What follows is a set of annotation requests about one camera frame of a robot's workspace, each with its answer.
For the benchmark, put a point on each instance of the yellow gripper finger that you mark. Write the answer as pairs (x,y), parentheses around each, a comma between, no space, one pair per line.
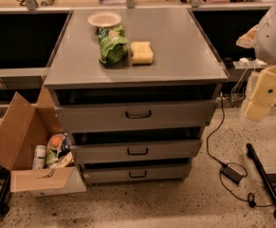
(260,94)
(247,40)

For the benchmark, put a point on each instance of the grey drawer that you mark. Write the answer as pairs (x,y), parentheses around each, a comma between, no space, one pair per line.
(135,151)
(140,173)
(137,116)

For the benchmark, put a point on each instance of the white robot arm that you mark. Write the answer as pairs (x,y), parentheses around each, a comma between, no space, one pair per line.
(265,49)

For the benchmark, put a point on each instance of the grey top drawer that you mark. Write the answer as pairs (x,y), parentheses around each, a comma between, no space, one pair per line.
(137,116)

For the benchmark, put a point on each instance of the grey drawer cabinet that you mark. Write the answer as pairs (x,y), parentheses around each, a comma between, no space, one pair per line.
(185,68)

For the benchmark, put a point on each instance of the grey bottom drawer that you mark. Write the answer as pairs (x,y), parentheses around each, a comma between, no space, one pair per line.
(140,173)

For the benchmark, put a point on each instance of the white power strip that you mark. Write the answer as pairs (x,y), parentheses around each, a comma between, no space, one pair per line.
(245,63)

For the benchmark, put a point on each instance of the black power adapter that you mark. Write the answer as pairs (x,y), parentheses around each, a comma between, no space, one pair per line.
(231,174)

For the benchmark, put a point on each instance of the yellow sponge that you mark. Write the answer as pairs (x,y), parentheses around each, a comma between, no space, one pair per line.
(141,53)

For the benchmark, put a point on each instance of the black metal floor bar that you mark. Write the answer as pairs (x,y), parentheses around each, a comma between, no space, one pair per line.
(263,174)

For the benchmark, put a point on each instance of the green chip bag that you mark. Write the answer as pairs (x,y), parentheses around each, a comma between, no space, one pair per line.
(113,45)

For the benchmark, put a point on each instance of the white paper bowl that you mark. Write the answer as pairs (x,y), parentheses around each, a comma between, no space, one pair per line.
(104,19)

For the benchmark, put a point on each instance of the orange snack package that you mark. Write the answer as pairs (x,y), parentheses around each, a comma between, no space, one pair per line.
(58,154)

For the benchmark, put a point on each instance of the brown cardboard box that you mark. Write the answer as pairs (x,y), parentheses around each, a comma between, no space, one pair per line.
(24,127)

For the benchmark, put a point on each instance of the white spray can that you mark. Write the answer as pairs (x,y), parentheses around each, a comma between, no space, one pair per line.
(39,157)

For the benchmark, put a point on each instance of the black stand leg left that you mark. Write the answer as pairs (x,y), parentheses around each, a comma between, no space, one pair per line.
(4,193)

